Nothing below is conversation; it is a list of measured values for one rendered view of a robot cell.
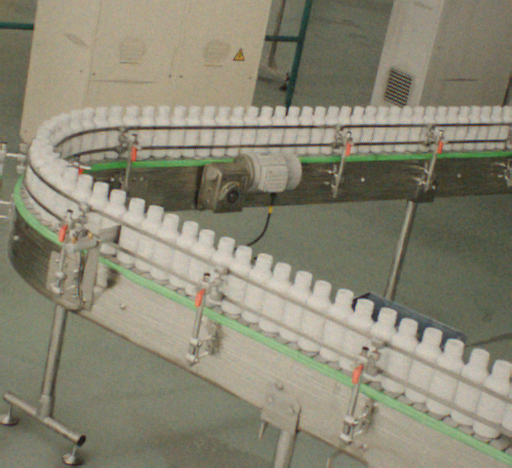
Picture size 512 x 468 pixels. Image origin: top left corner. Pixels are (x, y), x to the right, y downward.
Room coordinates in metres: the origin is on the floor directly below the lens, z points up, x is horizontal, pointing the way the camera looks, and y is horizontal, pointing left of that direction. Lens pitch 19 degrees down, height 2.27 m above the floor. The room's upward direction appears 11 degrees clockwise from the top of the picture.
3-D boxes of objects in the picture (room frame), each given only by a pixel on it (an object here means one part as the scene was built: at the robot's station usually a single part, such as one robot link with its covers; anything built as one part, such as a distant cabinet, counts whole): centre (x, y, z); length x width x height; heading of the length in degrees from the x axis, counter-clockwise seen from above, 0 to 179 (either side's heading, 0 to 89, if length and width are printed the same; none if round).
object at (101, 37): (7.10, 0.69, 0.59); 1.10 x 0.62 x 1.18; 129
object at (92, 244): (3.17, 0.37, 0.96); 0.23 x 0.10 x 0.27; 147
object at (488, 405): (2.64, -0.60, 1.08); 0.06 x 0.06 x 0.17
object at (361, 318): (2.82, -0.31, 1.08); 0.06 x 0.06 x 0.17
